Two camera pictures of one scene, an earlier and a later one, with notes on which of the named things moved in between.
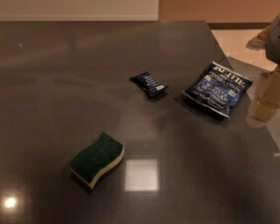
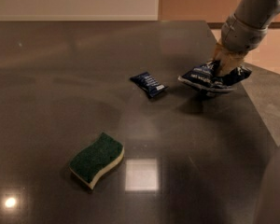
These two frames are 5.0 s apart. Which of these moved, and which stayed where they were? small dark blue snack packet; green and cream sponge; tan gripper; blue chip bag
Moved: blue chip bag; tan gripper
Stayed: green and cream sponge; small dark blue snack packet
